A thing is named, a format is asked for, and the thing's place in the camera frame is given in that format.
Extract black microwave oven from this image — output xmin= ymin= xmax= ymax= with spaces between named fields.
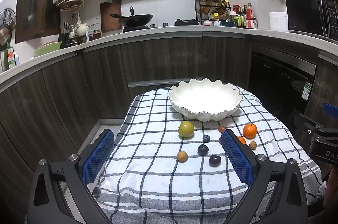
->
xmin=286 ymin=0 xmax=337 ymax=43

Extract white teapot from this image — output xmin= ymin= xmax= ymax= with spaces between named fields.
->
xmin=76 ymin=23 xmax=89 ymax=37

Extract wooden cutting board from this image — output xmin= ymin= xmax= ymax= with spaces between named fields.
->
xmin=99 ymin=0 xmax=123 ymax=34

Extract black spice rack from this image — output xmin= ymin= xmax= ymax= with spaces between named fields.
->
xmin=194 ymin=0 xmax=232 ymax=25

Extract orange mandarin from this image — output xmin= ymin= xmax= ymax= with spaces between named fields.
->
xmin=243 ymin=123 xmax=258 ymax=139
xmin=238 ymin=137 xmax=246 ymax=145

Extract person right hand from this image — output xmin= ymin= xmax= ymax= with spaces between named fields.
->
xmin=323 ymin=166 xmax=338 ymax=209

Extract black wok pan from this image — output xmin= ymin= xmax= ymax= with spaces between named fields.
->
xmin=110 ymin=6 xmax=153 ymax=27

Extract built-in black dishwasher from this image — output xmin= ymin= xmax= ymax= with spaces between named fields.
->
xmin=249 ymin=46 xmax=317 ymax=134

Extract green dish tray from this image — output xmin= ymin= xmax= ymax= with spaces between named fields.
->
xmin=34 ymin=41 xmax=62 ymax=57

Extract red cap sauce bottle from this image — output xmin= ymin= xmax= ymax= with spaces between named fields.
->
xmin=246 ymin=3 xmax=254 ymax=20

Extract brown longan fruit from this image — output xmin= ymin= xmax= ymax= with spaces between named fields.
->
xmin=176 ymin=151 xmax=188 ymax=163
xmin=249 ymin=141 xmax=257 ymax=150

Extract white rice cooker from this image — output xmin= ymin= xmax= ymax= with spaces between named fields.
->
xmin=269 ymin=12 xmax=288 ymax=31

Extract red grape tomato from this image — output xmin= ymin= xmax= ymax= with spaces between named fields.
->
xmin=218 ymin=126 xmax=226 ymax=133

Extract dark wood base cabinets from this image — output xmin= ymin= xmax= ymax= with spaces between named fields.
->
xmin=1 ymin=33 xmax=337 ymax=223

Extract white scalloped ceramic bowl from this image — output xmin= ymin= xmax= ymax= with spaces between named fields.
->
xmin=168 ymin=78 xmax=243 ymax=122

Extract dark purple grape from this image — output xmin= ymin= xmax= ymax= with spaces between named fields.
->
xmin=197 ymin=144 xmax=209 ymax=156
xmin=209 ymin=155 xmax=222 ymax=167

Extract blueberry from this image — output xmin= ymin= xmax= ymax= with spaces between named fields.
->
xmin=203 ymin=135 xmax=210 ymax=143

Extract green round apple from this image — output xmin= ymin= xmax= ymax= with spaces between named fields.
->
xmin=178 ymin=121 xmax=194 ymax=138

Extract white blue checkered cloth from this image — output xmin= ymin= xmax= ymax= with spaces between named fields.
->
xmin=97 ymin=88 xmax=323 ymax=223

